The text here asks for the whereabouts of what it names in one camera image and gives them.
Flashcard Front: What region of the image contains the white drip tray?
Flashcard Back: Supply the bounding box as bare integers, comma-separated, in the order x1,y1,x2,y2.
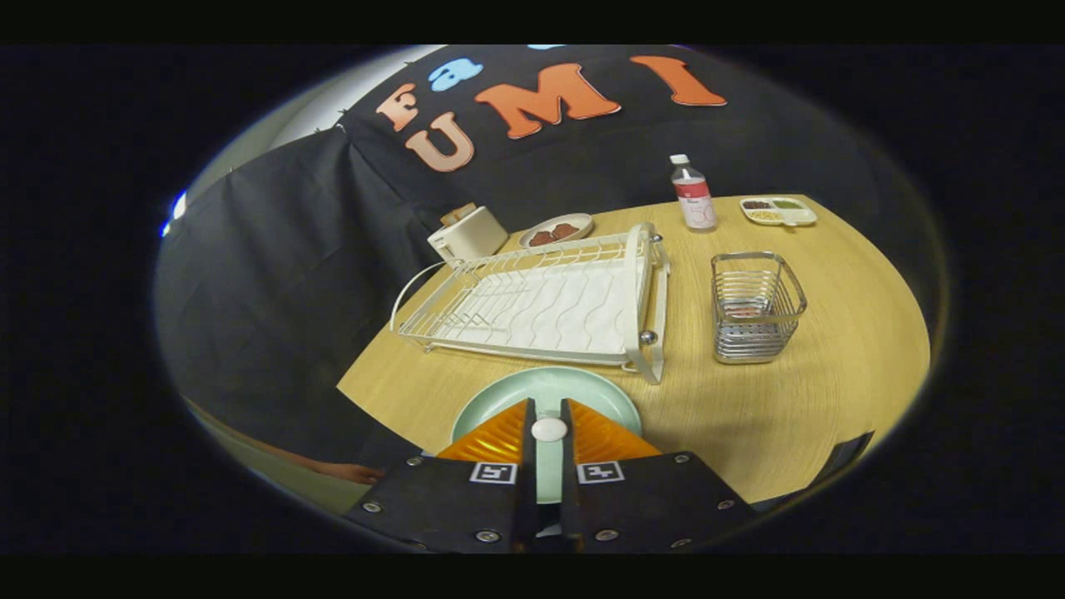
433,256,648,367

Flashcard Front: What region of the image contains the dark flat device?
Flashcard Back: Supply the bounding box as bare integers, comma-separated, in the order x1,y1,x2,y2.
820,430,876,483

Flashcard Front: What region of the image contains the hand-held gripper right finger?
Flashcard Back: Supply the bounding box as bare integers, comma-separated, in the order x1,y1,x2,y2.
559,398,758,554

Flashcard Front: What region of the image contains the white toaster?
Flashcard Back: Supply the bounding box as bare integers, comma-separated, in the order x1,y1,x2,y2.
427,205,509,263

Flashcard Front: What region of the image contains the white oval plate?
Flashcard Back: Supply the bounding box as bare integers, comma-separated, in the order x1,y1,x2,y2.
518,213,595,249

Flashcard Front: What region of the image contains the white divided bean tray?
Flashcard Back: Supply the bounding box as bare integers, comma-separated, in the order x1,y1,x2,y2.
740,196,818,228

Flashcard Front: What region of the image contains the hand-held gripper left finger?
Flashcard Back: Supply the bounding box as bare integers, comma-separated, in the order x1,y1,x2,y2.
343,398,540,554

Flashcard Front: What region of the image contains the metal wire basket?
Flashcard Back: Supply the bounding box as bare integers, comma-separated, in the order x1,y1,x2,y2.
710,251,809,365

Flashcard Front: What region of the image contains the clear plastic bottle red label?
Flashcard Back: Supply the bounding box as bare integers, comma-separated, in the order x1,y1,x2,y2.
669,154,718,232

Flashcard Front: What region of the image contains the pale green plate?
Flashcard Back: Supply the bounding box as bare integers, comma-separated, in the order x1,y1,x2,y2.
450,366,643,505

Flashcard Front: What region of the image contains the white wire dish rack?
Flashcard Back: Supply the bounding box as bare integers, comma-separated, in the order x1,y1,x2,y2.
389,221,671,386

